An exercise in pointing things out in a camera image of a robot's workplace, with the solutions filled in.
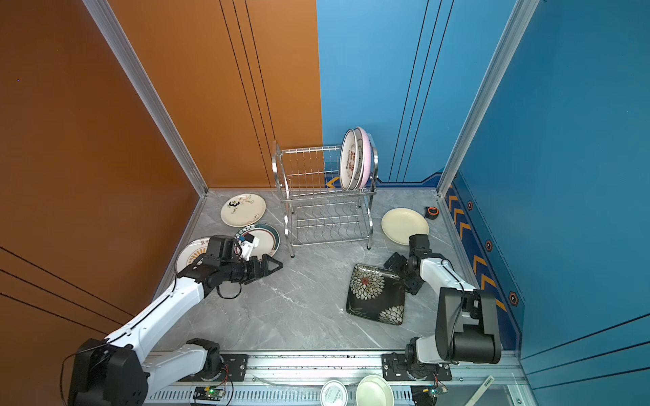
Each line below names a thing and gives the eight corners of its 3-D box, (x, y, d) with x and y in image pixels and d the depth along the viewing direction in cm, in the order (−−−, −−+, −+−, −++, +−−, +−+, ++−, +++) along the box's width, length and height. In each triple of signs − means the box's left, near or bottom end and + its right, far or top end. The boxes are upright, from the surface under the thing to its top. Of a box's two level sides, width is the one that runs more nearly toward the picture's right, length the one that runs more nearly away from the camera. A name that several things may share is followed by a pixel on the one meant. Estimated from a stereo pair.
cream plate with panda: (217, 227, 109) (215, 224, 107) (228, 196, 121) (227, 193, 119) (262, 227, 109) (261, 224, 107) (269, 196, 121) (268, 193, 119)
